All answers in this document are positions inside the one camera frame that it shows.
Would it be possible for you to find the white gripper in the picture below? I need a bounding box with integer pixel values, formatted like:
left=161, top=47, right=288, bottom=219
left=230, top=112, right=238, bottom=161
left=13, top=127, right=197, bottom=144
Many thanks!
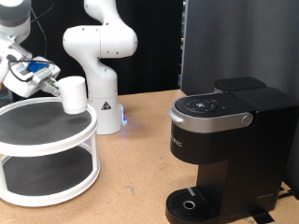
left=2, top=55, right=62, bottom=99

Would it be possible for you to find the white mug with green-marked handle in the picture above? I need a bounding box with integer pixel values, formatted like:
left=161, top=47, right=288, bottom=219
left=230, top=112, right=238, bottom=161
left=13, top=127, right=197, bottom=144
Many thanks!
left=52, top=76, right=88, bottom=115

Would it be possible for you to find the black Keurig coffee machine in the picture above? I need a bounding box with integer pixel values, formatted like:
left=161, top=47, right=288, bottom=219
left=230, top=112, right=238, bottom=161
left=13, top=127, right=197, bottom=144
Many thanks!
left=164, top=76, right=299, bottom=224

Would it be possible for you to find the white two-tier turntable shelf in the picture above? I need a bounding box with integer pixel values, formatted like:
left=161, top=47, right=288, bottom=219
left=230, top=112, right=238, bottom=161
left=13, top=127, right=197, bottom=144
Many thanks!
left=0, top=96, right=101, bottom=208

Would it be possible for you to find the black curtain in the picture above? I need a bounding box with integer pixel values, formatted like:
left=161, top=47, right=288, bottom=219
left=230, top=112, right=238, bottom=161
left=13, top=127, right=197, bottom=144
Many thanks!
left=0, top=0, right=185, bottom=104

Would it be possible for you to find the metal rack behind gap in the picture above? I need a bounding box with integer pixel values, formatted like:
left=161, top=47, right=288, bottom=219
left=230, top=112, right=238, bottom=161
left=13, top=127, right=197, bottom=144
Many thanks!
left=178, top=0, right=188, bottom=91

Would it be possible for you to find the dark grey partition panel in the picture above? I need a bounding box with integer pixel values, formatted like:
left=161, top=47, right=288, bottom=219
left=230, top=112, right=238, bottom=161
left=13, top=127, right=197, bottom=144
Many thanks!
left=181, top=0, right=299, bottom=200

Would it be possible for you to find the black tape strip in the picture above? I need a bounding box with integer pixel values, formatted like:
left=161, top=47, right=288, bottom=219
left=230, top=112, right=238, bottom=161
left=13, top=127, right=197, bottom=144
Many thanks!
left=249, top=207, right=276, bottom=224

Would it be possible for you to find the blue cable connector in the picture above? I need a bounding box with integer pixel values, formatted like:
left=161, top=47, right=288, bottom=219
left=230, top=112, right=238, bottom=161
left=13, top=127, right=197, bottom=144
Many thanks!
left=27, top=61, right=50, bottom=73

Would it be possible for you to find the black camera cable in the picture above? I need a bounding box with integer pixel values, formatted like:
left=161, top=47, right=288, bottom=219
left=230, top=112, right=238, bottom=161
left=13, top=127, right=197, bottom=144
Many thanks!
left=7, top=7, right=59, bottom=83

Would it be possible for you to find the black power cable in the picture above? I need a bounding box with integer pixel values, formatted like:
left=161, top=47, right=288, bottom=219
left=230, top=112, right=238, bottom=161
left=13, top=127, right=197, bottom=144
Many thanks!
left=276, top=189, right=296, bottom=201

